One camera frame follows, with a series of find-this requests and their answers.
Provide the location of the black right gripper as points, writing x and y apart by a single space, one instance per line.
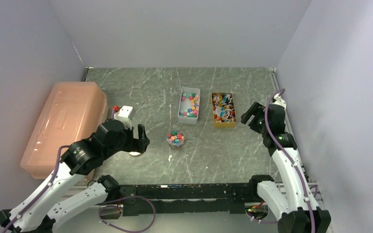
257 109

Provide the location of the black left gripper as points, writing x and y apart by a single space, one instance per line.
139 144

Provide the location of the white tin of pastel candies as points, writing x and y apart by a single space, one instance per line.
189 105

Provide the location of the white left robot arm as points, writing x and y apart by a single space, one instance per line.
74 162

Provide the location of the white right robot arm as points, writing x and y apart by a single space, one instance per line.
296 211

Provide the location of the gold round lid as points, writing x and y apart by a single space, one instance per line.
135 154

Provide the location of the gold tin of lollipops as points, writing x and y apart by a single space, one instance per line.
223 110

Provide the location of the clear plastic cup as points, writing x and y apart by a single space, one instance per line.
175 138

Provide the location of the orange translucent storage box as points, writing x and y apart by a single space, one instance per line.
72 112

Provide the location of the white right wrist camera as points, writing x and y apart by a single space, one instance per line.
279 101

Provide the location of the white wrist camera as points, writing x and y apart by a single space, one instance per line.
124 114
279 101

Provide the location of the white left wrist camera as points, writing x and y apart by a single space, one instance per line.
124 114

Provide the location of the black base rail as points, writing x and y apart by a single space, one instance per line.
142 199

